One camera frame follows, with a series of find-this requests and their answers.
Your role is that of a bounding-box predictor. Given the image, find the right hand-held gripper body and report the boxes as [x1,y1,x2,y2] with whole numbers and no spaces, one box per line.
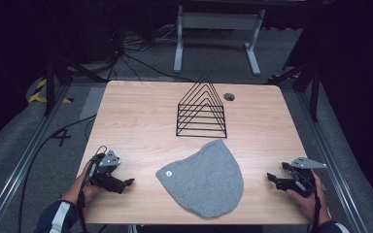
[274,156,327,199]

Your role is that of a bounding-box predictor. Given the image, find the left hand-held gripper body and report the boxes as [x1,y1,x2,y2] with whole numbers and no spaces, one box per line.
[88,150,127,195]

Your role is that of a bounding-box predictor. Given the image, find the grey knit beanie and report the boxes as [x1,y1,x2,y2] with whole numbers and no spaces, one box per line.
[155,139,245,220]

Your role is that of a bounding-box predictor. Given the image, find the black wire rack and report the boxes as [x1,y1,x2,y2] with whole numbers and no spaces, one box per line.
[175,73,228,140]

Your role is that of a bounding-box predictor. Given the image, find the person's left hand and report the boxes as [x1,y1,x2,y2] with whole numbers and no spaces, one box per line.
[61,160,104,207]

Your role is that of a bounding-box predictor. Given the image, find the person's right hand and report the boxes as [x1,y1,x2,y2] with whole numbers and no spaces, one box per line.
[285,171,332,225]

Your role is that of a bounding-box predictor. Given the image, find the black tripod stand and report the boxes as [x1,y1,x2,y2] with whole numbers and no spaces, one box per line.
[265,61,322,123]
[44,51,109,117]

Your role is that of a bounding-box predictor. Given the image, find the yellow black floor tape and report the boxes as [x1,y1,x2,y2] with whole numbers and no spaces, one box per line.
[28,78,74,105]

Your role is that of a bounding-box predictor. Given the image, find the white metal stand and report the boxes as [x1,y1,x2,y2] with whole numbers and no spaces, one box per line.
[173,4,266,77]

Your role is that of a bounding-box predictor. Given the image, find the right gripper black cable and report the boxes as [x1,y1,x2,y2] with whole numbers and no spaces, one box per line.
[289,168,322,233]

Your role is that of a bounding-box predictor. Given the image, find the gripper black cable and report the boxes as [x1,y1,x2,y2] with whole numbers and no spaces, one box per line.
[289,168,322,233]
[76,145,109,233]

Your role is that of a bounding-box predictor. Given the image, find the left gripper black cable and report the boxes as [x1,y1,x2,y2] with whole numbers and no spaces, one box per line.
[76,145,109,233]

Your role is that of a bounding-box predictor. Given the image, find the aluminium floor rail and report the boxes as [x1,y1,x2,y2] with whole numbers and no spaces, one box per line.
[295,91,370,233]
[0,84,72,233]

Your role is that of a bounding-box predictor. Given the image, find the black floor cable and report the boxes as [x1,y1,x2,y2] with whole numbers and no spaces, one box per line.
[17,114,97,233]

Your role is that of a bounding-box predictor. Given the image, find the bundle of floor cables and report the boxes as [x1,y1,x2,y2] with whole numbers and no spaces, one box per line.
[106,25,195,83]

